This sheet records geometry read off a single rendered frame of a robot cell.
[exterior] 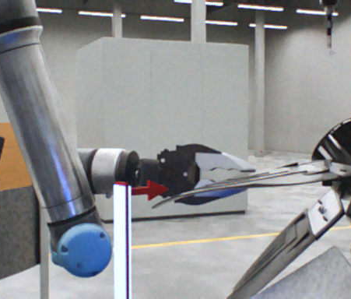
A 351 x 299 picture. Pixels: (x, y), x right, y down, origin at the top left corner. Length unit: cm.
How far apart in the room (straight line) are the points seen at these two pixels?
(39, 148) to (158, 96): 631
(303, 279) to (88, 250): 30
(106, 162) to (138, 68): 614
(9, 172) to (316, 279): 811
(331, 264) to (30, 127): 46
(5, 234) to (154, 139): 455
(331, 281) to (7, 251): 205
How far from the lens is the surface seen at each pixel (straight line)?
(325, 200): 98
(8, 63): 80
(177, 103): 717
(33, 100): 79
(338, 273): 83
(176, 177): 86
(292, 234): 98
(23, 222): 278
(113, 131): 689
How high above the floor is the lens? 126
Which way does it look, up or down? 3 degrees down
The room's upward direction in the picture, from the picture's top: straight up
